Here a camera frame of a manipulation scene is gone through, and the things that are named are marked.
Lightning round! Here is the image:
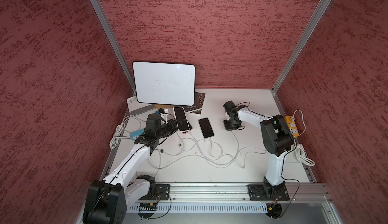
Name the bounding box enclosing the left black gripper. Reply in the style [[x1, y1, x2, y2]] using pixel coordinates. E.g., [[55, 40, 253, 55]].
[[156, 118, 182, 138]]

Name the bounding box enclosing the pink case phone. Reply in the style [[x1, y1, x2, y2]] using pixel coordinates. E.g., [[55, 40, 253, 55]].
[[184, 122, 193, 133], [173, 107, 188, 132]]

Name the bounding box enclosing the clear case phone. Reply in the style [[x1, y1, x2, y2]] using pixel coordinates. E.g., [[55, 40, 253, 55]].
[[199, 118, 214, 138]]

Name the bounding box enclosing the white charging cable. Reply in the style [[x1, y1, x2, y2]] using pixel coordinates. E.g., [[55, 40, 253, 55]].
[[147, 129, 225, 170], [209, 129, 270, 169]]

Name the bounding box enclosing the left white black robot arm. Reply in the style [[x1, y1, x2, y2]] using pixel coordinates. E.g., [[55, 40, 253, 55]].
[[82, 113, 183, 224]]

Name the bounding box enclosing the wooden board stand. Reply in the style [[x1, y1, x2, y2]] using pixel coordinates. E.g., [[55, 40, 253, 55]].
[[155, 104, 181, 111]]

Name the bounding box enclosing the teal small object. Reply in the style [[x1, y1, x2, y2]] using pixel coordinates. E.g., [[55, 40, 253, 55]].
[[129, 129, 144, 140]]

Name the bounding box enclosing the grey flat box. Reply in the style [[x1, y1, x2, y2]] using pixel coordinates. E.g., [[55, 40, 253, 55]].
[[126, 96, 155, 116]]

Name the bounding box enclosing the dark book chinese title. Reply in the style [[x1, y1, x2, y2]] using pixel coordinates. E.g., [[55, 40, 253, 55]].
[[183, 92, 206, 115]]

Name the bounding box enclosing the yellow power strip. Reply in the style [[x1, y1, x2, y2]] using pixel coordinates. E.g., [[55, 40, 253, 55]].
[[285, 116, 300, 138]]

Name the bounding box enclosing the white bundled cable left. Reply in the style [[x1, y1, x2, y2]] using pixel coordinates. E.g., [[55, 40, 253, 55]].
[[109, 114, 143, 149]]

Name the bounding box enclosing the white board black frame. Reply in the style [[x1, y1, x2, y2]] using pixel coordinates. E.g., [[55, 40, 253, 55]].
[[132, 61, 196, 106]]

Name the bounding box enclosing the white power strip cord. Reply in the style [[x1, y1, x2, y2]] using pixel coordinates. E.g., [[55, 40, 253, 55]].
[[292, 109, 316, 167]]

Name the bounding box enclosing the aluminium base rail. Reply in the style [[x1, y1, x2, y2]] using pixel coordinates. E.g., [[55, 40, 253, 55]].
[[86, 182, 332, 203]]

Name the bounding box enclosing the left aluminium corner post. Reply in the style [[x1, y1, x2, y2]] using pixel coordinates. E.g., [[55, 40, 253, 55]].
[[90, 0, 136, 95]]

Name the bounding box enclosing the aluminium corner post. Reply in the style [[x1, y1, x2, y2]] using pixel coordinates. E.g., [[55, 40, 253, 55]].
[[271, 0, 343, 95], [90, 0, 136, 95]]

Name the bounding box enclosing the right aluminium corner post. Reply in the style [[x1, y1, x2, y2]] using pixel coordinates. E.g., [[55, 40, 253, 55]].
[[271, 0, 343, 95]]

